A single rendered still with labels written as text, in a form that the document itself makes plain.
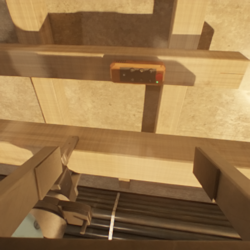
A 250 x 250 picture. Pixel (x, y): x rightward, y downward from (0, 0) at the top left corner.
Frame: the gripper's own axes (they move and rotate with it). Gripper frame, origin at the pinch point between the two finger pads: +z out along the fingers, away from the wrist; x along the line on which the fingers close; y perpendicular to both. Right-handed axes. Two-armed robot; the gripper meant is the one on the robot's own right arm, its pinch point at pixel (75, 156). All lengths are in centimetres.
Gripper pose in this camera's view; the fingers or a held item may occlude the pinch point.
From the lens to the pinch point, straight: 52.7
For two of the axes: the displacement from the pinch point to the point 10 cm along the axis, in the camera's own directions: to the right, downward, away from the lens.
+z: 1.4, -6.2, 7.8
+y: -9.9, -0.9, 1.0
